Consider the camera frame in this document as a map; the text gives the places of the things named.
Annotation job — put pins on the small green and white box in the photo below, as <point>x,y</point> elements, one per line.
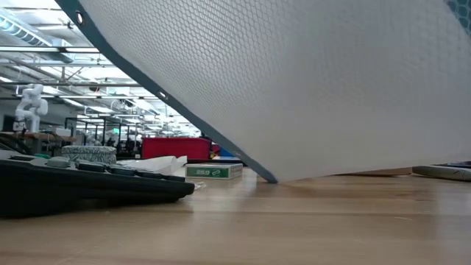
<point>213,171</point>

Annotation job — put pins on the white bubble wrap packet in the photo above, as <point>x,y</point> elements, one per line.
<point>158,163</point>

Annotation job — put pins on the blue and white bubble mailer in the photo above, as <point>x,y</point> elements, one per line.
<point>312,92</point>

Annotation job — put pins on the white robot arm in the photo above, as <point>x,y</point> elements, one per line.
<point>31,106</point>

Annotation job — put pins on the blue tote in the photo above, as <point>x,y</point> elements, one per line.
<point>225,152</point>

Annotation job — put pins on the large red tote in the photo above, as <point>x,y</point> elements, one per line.
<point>176,148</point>

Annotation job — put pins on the wheeled grey workbench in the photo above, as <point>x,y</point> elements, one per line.
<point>44,138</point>

